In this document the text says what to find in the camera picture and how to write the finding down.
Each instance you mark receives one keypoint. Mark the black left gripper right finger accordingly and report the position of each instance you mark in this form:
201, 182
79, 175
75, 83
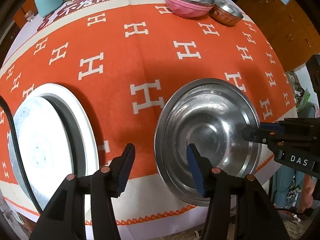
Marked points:
256, 217

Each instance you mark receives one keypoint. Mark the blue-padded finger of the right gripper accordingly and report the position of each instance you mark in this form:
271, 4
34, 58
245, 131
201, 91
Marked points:
273, 127

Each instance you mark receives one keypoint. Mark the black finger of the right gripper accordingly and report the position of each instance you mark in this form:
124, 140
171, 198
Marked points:
256, 134

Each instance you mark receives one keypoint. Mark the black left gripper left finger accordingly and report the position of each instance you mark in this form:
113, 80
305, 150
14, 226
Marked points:
64, 217

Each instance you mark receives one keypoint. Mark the large steel bowl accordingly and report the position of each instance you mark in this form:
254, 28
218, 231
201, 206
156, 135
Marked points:
210, 113

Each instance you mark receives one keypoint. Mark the white blue patterned plate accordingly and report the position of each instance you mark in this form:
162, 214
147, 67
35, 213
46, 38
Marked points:
44, 147

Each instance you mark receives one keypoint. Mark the small brown steel bowl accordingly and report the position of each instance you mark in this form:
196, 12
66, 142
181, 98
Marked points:
225, 13

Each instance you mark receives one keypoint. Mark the pink steel bowl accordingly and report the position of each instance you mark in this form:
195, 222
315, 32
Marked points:
190, 8

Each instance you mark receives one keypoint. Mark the person's right hand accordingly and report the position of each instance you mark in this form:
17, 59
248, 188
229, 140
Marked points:
306, 199

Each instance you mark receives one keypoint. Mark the large white plate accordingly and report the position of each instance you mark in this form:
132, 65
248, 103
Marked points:
79, 130

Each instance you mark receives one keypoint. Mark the wooden cabinet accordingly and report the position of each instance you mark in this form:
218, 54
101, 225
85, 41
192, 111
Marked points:
286, 27

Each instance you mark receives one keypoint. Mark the orange H-pattern blanket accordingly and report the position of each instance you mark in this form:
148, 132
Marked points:
124, 108

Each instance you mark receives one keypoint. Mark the red white printed mat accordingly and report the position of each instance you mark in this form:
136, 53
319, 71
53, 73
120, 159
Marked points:
93, 37

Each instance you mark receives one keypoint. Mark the teal ceramic cup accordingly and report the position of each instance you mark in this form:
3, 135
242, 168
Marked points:
45, 7

